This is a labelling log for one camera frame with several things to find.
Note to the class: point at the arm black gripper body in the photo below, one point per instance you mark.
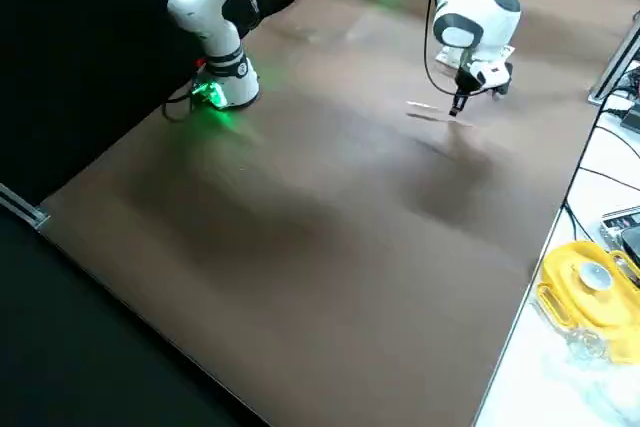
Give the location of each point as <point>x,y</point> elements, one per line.
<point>467,79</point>

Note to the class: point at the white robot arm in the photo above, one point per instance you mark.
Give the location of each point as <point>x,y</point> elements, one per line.
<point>215,32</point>

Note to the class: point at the white test tube rack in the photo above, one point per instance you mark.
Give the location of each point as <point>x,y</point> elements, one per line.
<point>447,58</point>

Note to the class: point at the small black box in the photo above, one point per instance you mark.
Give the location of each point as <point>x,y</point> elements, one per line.
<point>631,119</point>

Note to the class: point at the grey device with red label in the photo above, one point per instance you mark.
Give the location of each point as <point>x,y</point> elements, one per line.
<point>620,222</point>

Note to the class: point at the grey round disc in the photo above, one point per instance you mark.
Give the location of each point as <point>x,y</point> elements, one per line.
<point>595,277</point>

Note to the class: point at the foot green light block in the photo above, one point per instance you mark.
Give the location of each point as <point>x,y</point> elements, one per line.
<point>210,93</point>

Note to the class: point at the foot red plug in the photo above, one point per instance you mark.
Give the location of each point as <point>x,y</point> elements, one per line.
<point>200,63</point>

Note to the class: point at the clear plastic bag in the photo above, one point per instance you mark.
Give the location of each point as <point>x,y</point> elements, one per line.
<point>585,344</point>

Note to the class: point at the thick aluminium frame post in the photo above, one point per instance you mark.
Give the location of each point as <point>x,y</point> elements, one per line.
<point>612,67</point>

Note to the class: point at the short aluminium corner rail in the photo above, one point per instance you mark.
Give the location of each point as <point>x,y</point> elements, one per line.
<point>30,214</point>

